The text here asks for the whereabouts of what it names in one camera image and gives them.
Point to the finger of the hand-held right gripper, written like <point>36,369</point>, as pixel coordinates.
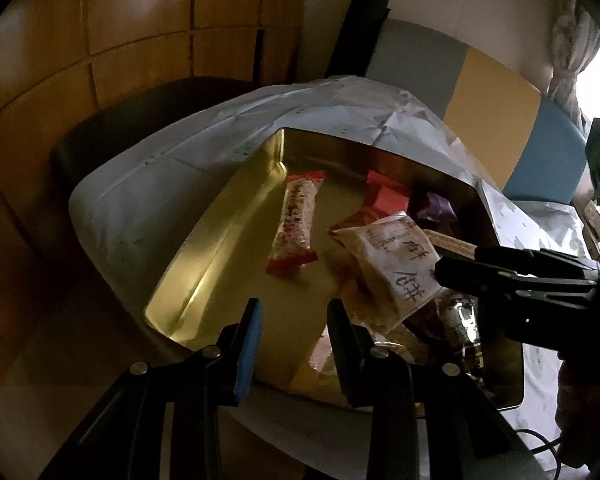
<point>460,272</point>
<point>530,259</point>

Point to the person's right forearm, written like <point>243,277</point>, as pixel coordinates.
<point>590,410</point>

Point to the small red snack packet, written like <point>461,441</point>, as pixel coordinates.
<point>355,222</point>

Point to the purple candy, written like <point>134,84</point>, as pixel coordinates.
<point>435,207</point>

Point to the clear pastry packet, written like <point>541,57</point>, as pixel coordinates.
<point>390,260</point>

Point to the large red snack packet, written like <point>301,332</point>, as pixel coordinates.
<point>385,192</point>

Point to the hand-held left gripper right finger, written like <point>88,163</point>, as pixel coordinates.
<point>350,360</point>

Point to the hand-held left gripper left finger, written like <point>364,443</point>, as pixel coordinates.
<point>245,355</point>

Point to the wooden panelled wardrobe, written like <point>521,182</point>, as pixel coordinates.
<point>130,20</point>

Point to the maroon box with gold lining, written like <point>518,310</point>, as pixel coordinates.
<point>215,240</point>

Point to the cereal bar with green ends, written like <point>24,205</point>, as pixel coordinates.
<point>450,242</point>

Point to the clear packet with orange base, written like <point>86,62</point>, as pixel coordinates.
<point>320,360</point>

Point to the black rolled mat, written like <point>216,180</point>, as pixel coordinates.
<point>360,30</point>

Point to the rice bar with red ends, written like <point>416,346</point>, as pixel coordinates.
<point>295,225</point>

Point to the long brown white snack packet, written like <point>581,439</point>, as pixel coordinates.
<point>460,327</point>

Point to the patterned grey curtain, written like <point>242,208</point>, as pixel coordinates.
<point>575,45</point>

